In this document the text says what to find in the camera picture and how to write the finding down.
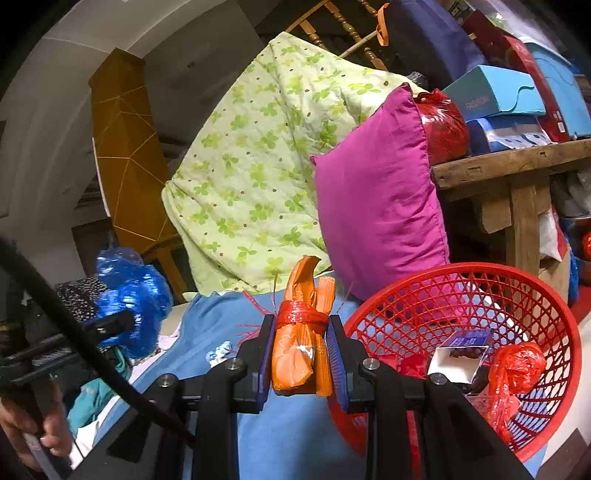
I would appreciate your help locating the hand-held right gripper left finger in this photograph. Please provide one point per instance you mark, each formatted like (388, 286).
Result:
(267, 369)

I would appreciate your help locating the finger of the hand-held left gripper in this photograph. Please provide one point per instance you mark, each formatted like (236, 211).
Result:
(111, 323)

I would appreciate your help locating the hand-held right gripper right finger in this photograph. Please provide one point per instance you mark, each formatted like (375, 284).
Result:
(339, 374)

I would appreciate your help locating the orange white plastic bag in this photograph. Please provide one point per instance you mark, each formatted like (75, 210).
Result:
(295, 350)

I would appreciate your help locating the white blue wrapper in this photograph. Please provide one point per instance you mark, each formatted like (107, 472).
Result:
(219, 353)

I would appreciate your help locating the blue white small carton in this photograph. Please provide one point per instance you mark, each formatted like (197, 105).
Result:
(455, 362)

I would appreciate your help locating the red plastic basket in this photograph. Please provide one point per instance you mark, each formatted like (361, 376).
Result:
(461, 269)

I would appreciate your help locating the small red plastic bag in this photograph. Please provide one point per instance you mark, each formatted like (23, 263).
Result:
(517, 369)

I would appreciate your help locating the person's left hand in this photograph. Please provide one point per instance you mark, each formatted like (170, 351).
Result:
(18, 424)

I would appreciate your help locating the black dotted cloth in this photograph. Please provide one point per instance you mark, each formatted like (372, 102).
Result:
(78, 295)

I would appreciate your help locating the teal cloth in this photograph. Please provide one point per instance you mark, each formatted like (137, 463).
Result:
(92, 397)

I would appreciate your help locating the blue blanket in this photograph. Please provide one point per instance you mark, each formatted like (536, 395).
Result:
(286, 438)

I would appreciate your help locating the orange wooden pillar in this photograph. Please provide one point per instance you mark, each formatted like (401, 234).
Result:
(124, 152)

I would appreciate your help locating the magenta pillow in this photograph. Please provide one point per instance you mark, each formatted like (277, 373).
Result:
(378, 203)

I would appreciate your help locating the green floral quilt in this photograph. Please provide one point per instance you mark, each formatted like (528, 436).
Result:
(258, 161)

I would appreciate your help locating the plain cardboard box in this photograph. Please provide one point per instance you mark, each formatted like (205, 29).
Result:
(554, 274)

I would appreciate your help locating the white red plastic sack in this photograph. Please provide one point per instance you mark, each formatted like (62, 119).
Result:
(547, 235)

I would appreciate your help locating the narrow blue plastic bag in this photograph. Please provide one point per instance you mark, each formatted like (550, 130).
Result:
(573, 277)

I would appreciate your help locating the large red plastic bag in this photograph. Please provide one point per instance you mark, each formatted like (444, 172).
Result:
(443, 129)

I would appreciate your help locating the wooden bench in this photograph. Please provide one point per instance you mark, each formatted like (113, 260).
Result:
(508, 161)

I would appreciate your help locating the metal basin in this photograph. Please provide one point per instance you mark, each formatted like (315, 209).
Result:
(575, 226)

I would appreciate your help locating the blue white patterned boxes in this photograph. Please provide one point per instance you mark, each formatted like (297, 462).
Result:
(503, 134)

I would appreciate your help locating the light blue carton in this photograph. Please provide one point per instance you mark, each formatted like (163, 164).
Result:
(494, 92)

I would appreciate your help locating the wooden stair railing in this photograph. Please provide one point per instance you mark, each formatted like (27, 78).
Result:
(344, 21)

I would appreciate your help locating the red gift box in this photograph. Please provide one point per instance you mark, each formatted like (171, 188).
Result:
(531, 69)

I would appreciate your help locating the light blue storage bin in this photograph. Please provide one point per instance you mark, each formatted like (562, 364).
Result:
(563, 87)

